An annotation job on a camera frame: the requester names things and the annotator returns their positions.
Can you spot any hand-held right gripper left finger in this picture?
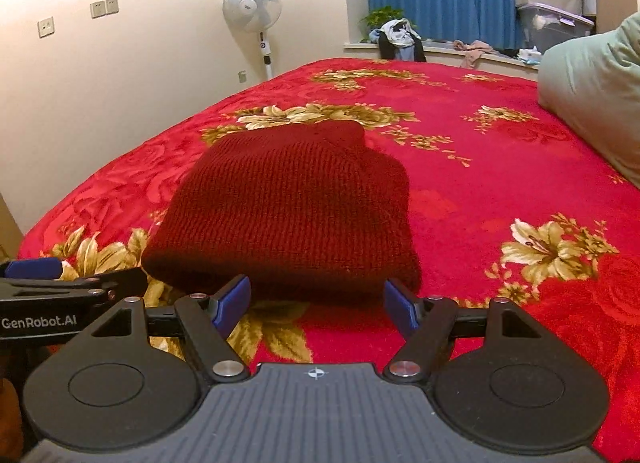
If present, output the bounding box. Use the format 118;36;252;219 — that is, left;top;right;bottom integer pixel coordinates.
50;274;252;383

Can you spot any clear plastic storage box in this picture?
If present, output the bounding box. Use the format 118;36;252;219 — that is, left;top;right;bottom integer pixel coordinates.
516;2;596;53

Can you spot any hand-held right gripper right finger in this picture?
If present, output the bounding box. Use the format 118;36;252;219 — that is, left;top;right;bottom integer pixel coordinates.
384;278;586;384

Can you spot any dark red knit sweater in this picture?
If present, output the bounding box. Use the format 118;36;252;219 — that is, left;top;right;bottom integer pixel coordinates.
141;120;422;305

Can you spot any pile of clothes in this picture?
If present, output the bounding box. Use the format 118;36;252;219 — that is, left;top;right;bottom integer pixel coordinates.
367;18;427;63

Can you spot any red floral blanket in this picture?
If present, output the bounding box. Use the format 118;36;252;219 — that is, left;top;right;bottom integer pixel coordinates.
15;57;640;463

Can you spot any green potted plant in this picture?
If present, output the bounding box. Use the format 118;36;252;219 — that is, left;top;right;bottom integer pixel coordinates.
360;6;406;41

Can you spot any white windowsill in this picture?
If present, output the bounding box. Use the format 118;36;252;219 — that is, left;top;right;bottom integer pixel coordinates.
343;40;543;81

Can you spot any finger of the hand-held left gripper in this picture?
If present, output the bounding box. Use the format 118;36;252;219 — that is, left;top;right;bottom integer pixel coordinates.
0;257;63;280
0;268;149;306

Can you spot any pink cloth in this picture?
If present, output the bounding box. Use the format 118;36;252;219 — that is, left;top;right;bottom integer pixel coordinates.
452;40;496;69

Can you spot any white standing fan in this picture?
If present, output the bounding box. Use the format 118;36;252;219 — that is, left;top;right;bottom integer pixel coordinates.
223;0;282;81

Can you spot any pale green pillow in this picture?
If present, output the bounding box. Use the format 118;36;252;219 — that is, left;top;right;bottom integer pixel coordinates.
537;10;640;184

